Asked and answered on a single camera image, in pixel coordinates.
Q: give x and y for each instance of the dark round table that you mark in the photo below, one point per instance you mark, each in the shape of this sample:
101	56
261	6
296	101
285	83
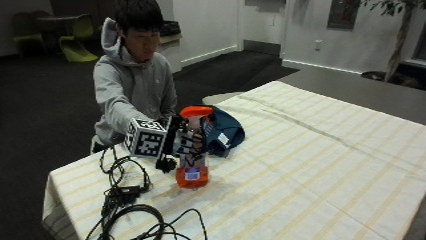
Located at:
55	23

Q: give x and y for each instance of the orange drink bottle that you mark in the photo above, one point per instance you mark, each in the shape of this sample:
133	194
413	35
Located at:
193	173

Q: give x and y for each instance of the yellow-green chair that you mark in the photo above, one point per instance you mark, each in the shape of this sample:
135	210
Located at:
27	33
77	40

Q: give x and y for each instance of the dark wall picture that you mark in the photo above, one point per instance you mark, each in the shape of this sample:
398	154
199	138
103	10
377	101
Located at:
342	14

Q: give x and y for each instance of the indoor tree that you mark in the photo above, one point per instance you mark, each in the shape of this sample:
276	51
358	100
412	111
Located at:
397	30

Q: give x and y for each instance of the white marker cube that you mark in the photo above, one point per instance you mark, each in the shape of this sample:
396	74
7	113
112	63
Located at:
147	139

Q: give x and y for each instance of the black bin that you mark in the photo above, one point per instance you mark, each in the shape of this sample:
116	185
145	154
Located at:
171	28

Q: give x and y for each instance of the striped cream tablecloth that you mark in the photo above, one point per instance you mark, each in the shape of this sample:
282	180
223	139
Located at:
284	173

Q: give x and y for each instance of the the person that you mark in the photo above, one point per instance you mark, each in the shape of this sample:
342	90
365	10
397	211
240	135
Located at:
133	80

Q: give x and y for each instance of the white wall outlet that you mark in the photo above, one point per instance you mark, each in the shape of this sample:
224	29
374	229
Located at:
318	44

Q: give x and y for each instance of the dark teal cloth bag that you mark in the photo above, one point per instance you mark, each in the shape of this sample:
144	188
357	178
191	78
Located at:
224	131

